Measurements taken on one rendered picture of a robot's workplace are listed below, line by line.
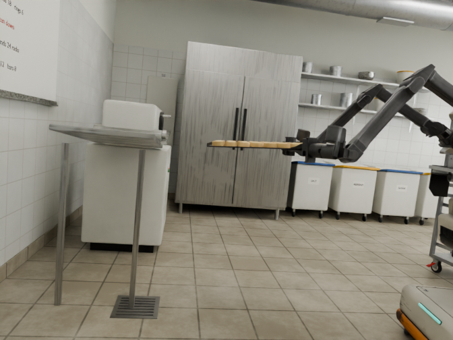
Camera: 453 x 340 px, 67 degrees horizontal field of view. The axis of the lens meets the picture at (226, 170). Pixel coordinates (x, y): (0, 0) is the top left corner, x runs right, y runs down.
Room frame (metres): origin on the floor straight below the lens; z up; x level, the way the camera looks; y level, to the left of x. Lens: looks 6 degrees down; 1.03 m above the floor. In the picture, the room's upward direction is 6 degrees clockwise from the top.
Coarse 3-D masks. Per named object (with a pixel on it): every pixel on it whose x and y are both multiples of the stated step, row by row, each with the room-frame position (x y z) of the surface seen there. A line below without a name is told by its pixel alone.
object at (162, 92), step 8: (152, 80) 4.84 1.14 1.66; (160, 80) 4.85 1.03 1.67; (168, 80) 4.87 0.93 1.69; (176, 80) 4.88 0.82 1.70; (152, 88) 4.84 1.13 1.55; (160, 88) 4.86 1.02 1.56; (168, 88) 4.87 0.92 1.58; (176, 88) 4.88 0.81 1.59; (152, 96) 4.84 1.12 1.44; (160, 96) 4.86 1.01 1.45; (168, 96) 4.87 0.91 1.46; (176, 96) 4.89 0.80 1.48; (160, 104) 4.86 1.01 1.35; (168, 104) 4.87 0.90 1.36; (176, 104) 4.90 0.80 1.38; (168, 112) 4.87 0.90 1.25; (168, 120) 4.87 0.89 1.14; (168, 128) 4.87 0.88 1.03; (168, 144) 4.88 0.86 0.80
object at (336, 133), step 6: (330, 126) 1.32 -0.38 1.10; (336, 126) 1.31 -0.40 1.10; (330, 132) 1.31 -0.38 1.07; (336, 132) 1.30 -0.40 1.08; (342, 132) 1.32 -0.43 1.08; (330, 138) 1.31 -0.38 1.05; (336, 138) 1.30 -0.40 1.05; (342, 138) 1.32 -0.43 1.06; (342, 144) 1.31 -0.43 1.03; (342, 150) 1.30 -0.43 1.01; (348, 150) 1.29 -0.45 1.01; (354, 150) 1.28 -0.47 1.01; (342, 156) 1.29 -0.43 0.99; (348, 156) 1.29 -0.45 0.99; (354, 156) 1.28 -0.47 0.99
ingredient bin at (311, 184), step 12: (300, 168) 4.52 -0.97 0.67; (312, 168) 4.55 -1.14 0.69; (324, 168) 4.58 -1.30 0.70; (300, 180) 4.52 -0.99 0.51; (312, 180) 4.55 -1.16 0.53; (324, 180) 4.58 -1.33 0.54; (288, 192) 4.71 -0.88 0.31; (300, 192) 4.52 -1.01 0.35; (312, 192) 4.56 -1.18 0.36; (324, 192) 4.59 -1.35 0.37; (288, 204) 4.66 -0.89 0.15; (300, 204) 4.53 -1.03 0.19; (312, 204) 4.56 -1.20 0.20; (324, 204) 4.59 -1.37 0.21
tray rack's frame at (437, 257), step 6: (450, 126) 3.00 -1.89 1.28; (444, 162) 3.01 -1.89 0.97; (438, 198) 3.01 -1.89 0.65; (438, 204) 3.00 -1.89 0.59; (438, 210) 2.99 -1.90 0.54; (432, 234) 3.01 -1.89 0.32; (432, 240) 3.00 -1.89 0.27; (432, 246) 2.99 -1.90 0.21; (432, 252) 2.98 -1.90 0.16; (450, 252) 3.06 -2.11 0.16; (438, 258) 2.91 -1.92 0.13; (444, 258) 2.88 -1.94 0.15; (450, 258) 2.89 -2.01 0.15; (450, 264) 2.79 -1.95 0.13
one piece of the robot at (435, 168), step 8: (432, 168) 1.72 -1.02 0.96; (440, 168) 1.65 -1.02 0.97; (448, 168) 1.59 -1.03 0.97; (432, 176) 1.75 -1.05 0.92; (440, 176) 1.75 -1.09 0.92; (448, 176) 1.74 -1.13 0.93; (432, 184) 1.75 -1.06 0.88; (440, 184) 1.75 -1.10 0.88; (448, 184) 1.75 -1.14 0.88; (432, 192) 1.75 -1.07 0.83; (440, 192) 1.75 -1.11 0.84
